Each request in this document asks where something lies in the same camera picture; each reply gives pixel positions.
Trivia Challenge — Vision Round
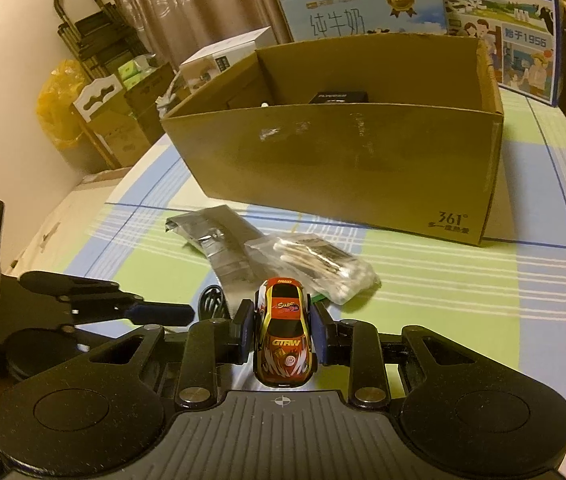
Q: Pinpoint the light blue milk carton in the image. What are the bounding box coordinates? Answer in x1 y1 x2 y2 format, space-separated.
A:
280 0 447 41

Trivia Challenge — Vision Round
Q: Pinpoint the yellow plastic bag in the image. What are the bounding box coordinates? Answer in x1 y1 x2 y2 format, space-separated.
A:
36 60 90 151

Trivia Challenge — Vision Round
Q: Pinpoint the small black box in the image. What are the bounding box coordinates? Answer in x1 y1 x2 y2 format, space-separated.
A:
310 91 368 104

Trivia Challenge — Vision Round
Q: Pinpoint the checkered tablecloth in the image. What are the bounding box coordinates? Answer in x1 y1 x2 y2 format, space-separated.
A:
22 86 566 480

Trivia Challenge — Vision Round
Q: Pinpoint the dark blue milk carton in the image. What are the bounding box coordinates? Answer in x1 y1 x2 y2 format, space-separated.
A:
443 0 560 106

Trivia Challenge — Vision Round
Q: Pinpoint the brown cardboard box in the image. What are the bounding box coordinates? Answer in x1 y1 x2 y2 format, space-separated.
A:
162 32 504 245

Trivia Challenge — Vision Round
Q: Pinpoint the brown carton with tissues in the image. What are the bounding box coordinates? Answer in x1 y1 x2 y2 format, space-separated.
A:
71 63 174 167

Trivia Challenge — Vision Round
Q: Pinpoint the white product box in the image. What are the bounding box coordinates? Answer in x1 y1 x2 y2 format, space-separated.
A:
179 27 277 93

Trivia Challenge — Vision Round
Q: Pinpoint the black cable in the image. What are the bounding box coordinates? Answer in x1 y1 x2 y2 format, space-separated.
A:
197 284 232 322

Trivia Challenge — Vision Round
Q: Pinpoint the cotton swab plastic bag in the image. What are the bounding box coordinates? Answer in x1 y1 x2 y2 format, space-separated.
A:
244 233 380 306

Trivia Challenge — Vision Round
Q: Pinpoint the orange toy car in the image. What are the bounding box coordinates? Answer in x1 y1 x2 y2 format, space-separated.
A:
254 278 316 388

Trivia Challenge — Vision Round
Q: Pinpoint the black folding cart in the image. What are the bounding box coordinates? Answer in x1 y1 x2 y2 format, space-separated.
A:
54 0 149 80

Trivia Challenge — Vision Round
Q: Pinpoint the silver foil pouch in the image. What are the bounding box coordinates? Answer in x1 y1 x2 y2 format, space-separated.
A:
166 205 275 313

